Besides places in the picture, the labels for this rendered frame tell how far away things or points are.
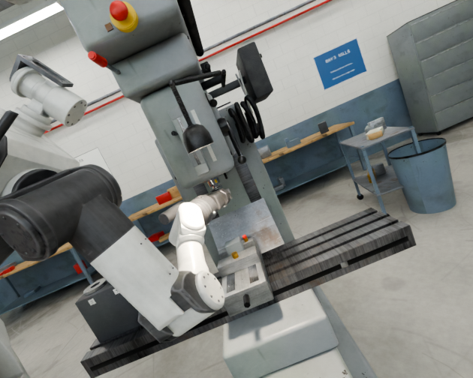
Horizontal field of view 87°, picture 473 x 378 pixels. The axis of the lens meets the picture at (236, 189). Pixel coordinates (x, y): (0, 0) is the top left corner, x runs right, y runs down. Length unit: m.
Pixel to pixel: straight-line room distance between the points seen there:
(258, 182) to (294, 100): 4.13
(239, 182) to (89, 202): 0.92
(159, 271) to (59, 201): 0.18
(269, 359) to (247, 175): 0.78
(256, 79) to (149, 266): 0.88
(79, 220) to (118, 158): 5.13
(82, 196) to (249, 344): 0.64
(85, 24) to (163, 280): 0.63
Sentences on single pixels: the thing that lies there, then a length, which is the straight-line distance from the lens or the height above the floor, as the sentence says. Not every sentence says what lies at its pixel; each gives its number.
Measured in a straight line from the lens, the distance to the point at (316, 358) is 0.93.
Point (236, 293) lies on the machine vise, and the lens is 0.82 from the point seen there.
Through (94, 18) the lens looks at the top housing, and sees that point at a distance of 0.80.
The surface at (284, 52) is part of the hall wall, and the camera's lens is 5.47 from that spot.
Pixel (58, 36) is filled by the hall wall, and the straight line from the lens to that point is 6.27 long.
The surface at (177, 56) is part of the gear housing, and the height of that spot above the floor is 1.67.
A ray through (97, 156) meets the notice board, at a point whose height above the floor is 2.22.
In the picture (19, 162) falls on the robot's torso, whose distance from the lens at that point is 0.52.
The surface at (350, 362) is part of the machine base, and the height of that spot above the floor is 0.20.
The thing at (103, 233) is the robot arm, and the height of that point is 1.35.
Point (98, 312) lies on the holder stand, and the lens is 1.15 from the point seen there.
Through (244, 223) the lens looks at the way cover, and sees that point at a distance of 1.28.
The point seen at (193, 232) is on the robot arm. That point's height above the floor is 1.23.
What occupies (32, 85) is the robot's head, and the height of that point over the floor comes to 1.64.
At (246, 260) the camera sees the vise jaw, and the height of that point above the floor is 1.00.
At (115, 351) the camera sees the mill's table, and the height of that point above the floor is 0.89.
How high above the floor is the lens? 1.39
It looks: 10 degrees down
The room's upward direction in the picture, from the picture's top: 24 degrees counter-clockwise
